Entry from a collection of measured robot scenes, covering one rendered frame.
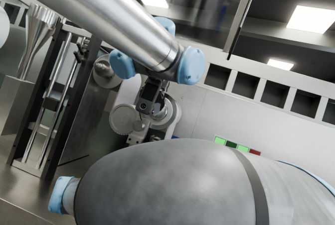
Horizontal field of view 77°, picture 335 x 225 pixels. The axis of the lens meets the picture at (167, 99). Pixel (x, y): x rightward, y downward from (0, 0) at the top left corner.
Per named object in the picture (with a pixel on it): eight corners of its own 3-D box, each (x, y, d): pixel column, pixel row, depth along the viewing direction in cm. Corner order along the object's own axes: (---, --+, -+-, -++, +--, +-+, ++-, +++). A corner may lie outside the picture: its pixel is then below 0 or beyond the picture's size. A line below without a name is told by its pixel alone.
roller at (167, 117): (139, 120, 81) (148, 91, 82) (153, 119, 107) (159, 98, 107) (167, 129, 80) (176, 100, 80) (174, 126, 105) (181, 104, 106)
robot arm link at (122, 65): (134, 55, 41) (167, 35, 48) (100, 49, 48) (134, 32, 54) (143, 87, 46) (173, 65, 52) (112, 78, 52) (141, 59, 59)
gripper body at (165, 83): (169, 89, 76) (174, 63, 67) (161, 106, 70) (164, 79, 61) (150, 83, 77) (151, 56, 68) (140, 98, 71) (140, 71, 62)
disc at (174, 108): (134, 122, 82) (145, 86, 83) (134, 122, 82) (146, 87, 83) (170, 134, 80) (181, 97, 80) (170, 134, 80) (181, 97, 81)
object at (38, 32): (-25, 127, 96) (18, 12, 98) (3, 126, 110) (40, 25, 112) (-1, 137, 94) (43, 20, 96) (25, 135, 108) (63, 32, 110)
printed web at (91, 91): (57, 164, 86) (98, 49, 88) (86, 154, 109) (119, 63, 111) (144, 201, 80) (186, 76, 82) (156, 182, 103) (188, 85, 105)
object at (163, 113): (170, 113, 78) (153, 123, 79) (171, 113, 80) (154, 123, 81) (160, 96, 79) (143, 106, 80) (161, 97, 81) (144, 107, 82)
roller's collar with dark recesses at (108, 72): (92, 73, 81) (97, 57, 81) (99, 76, 87) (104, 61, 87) (106, 78, 80) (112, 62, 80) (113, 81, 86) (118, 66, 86)
